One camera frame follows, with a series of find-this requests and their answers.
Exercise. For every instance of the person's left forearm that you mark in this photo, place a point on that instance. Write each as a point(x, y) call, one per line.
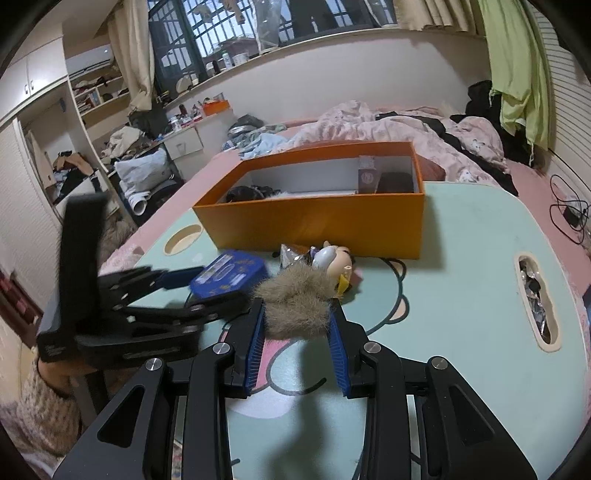
point(37, 415)

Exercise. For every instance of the mint cartoon-print desktop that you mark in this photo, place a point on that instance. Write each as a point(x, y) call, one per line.
point(461, 277)

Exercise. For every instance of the black case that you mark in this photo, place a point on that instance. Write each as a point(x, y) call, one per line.
point(397, 182)

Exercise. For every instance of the small doll figurine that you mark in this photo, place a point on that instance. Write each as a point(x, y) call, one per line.
point(330, 258)

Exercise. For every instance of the blue tin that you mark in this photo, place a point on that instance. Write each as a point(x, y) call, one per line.
point(226, 274)

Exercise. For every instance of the person's left hand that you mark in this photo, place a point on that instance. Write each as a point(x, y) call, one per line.
point(55, 376)

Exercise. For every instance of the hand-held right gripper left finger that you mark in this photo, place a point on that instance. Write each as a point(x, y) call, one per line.
point(256, 341)

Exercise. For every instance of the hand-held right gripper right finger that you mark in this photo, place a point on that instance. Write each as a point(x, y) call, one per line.
point(337, 350)

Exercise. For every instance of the orange cardboard box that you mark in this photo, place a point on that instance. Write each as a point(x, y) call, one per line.
point(314, 221)

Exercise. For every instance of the white bottle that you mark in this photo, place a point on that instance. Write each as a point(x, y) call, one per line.
point(226, 61)

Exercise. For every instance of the pink quilt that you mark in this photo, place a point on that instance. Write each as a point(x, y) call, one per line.
point(369, 124)

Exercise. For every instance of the brown carton box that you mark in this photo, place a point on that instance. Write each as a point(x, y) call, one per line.
point(368, 180)

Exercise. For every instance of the barred window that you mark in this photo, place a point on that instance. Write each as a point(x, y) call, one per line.
point(194, 37)

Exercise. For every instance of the green hanging cloth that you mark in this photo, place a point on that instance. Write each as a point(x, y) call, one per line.
point(517, 69)

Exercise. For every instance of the white air conditioner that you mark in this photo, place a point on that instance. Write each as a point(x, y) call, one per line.
point(90, 60)

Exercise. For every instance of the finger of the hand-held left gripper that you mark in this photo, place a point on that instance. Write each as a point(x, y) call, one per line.
point(207, 308)
point(180, 278)

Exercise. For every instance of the cluttered wall shelf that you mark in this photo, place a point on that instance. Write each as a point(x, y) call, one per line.
point(99, 99)

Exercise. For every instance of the beige curtain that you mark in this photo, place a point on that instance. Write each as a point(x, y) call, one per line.
point(134, 50)
point(438, 14)

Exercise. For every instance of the black wall screen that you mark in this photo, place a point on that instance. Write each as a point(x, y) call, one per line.
point(575, 23)

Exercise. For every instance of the black clothing pile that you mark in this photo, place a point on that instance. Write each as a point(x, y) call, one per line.
point(482, 101)

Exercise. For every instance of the fluffy fur scrunchie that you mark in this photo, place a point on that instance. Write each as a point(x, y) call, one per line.
point(295, 300)

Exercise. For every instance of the beige clothing pile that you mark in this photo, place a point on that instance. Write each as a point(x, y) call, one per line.
point(122, 141)

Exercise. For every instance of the small orange box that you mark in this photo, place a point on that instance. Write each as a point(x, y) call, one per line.
point(216, 107)

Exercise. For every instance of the black bag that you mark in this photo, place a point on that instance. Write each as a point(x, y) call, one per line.
point(150, 122)

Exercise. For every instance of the small silver packet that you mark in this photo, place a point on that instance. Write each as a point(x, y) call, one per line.
point(293, 254)

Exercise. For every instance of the white drawer cabinet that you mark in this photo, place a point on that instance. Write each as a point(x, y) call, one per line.
point(184, 143)

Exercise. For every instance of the white pillow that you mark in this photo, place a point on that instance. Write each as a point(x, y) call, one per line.
point(143, 173)

